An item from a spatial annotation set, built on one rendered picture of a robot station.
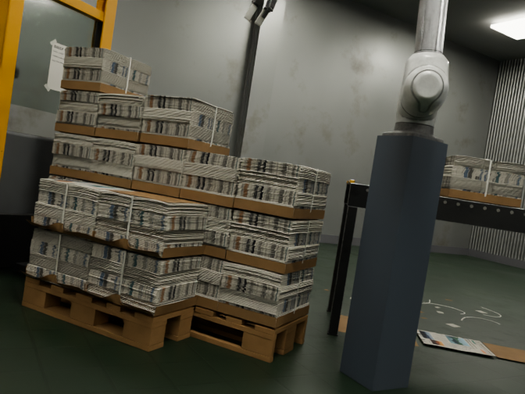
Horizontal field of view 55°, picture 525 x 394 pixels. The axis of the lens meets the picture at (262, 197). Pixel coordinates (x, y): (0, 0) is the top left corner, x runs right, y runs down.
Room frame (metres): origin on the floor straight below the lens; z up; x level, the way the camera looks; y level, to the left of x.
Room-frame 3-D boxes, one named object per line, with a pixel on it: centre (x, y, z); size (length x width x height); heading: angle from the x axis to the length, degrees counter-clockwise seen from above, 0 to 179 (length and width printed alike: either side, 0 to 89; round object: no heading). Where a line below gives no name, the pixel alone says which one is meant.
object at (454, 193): (2.82, -1.06, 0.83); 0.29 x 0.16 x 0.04; 176
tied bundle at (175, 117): (2.55, 0.42, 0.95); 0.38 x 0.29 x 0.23; 154
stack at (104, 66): (2.82, 0.95, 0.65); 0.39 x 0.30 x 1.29; 153
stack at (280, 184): (2.49, 0.30, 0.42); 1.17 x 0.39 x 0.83; 63
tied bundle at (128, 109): (2.69, 0.68, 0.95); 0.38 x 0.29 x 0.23; 152
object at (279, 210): (2.50, 0.30, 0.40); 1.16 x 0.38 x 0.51; 63
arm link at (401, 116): (2.06, -0.57, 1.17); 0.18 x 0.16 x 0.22; 169
